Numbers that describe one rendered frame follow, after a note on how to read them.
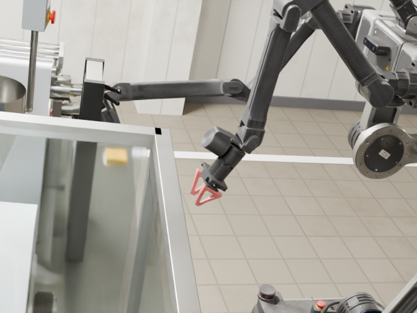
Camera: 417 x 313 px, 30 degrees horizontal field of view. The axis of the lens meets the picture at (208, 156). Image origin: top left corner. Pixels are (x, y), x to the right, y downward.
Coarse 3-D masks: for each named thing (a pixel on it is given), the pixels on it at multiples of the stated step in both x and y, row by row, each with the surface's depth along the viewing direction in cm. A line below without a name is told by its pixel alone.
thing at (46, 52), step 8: (0, 40) 200; (8, 40) 200; (16, 40) 201; (24, 40) 201; (0, 48) 194; (8, 48) 195; (16, 48) 198; (24, 48) 198; (40, 48) 199; (48, 48) 199; (56, 48) 200; (64, 48) 201; (0, 56) 194; (8, 56) 195; (16, 56) 196; (24, 56) 196; (40, 56) 196; (48, 56) 196; (56, 56) 197
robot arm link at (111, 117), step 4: (116, 88) 243; (120, 88) 243; (104, 92) 246; (108, 92) 242; (112, 92) 243; (124, 92) 244; (112, 96) 243; (116, 96) 243; (120, 96) 244; (108, 100) 246; (112, 104) 245; (112, 108) 246; (108, 112) 245; (112, 112) 246; (116, 112) 246; (104, 116) 244; (108, 116) 244; (112, 116) 246; (116, 116) 246; (104, 120) 244; (108, 120) 244; (112, 120) 246; (116, 120) 246
